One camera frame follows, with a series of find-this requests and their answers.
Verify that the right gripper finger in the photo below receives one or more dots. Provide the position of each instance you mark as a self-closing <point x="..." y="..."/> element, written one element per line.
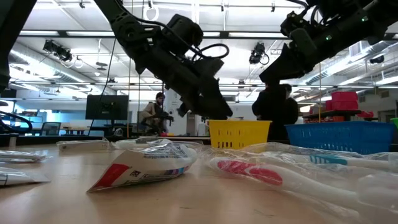
<point x="280" y="75"/>
<point x="284" y="59"/>

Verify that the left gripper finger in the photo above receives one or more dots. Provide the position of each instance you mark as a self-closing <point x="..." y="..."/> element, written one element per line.
<point x="216" y="102"/>
<point x="196" y="105"/>

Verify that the yellow plastic basket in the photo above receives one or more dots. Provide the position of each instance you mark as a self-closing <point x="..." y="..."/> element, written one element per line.
<point x="239" y="133"/>

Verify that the clear red toothbrush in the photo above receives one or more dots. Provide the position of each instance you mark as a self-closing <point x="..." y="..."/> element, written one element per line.
<point x="264" y="174"/>

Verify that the white purple toothpaste tube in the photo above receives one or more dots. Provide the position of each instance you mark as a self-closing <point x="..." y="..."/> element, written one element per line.
<point x="15" y="178"/>

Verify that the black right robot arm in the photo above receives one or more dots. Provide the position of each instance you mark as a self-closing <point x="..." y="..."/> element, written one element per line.
<point x="357" y="21"/>

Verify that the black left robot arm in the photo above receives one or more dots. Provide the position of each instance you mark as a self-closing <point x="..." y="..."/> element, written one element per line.
<point x="124" y="28"/>

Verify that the standing person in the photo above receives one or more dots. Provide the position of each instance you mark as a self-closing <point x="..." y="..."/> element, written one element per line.
<point x="269" y="105"/>
<point x="292" y="109"/>

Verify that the seated person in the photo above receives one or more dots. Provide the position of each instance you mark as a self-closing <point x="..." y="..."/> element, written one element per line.
<point x="154" y="112"/>

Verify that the red plastic storage bin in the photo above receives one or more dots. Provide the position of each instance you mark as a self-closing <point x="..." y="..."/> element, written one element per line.
<point x="344" y="96"/>
<point x="342" y="105"/>

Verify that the black computer monitor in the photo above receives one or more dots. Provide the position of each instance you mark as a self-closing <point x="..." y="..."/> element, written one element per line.
<point x="107" y="107"/>

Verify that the blue plastic basket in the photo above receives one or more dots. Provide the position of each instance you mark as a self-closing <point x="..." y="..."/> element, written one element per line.
<point x="340" y="138"/>

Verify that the green plastic basket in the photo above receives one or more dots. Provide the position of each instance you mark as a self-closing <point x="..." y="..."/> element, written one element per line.
<point x="395" y="123"/>

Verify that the grey office chair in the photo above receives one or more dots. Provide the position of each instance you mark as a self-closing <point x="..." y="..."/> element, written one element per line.
<point x="49" y="128"/>

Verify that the black overhead camera rig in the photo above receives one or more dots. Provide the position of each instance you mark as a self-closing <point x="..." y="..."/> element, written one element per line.
<point x="257" y="53"/>
<point x="57" y="49"/>

